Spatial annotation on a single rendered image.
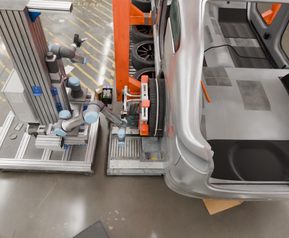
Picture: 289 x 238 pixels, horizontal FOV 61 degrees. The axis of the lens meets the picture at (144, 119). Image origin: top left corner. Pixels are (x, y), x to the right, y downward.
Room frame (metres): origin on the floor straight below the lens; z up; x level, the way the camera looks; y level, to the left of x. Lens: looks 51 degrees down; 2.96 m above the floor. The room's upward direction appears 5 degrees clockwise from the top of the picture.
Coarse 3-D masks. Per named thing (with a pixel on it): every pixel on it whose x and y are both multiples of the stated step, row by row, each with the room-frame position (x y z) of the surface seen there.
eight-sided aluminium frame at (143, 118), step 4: (144, 84) 1.97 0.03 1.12; (144, 88) 2.11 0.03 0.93; (140, 92) 2.11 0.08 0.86; (144, 96) 1.79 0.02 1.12; (144, 112) 1.99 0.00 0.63; (140, 116) 1.93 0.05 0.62; (144, 116) 1.64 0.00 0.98; (140, 120) 1.86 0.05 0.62; (144, 120) 1.61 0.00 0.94; (140, 124) 1.80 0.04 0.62; (140, 128) 1.64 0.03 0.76
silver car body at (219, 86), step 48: (192, 0) 2.28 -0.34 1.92; (240, 0) 2.27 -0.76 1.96; (288, 0) 2.32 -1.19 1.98; (192, 48) 1.70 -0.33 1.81; (240, 48) 3.32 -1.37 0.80; (192, 96) 1.26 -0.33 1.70; (240, 96) 2.00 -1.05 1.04; (288, 96) 2.07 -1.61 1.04; (192, 144) 0.92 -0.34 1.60; (240, 144) 1.46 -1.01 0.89; (288, 144) 1.49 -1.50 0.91; (192, 192) 0.84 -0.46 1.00; (240, 192) 0.80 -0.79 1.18; (288, 192) 0.84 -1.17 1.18
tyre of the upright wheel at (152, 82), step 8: (152, 80) 2.00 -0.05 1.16; (160, 80) 2.02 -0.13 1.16; (152, 88) 1.86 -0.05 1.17; (160, 88) 1.87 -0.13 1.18; (152, 96) 1.76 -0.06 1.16; (160, 96) 1.77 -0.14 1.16; (152, 104) 1.69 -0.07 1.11; (160, 104) 1.70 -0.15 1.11; (152, 112) 1.63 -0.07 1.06; (160, 112) 1.64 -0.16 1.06; (152, 120) 1.59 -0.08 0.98; (160, 120) 1.60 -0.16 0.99; (152, 128) 1.56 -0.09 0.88; (160, 128) 1.57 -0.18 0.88
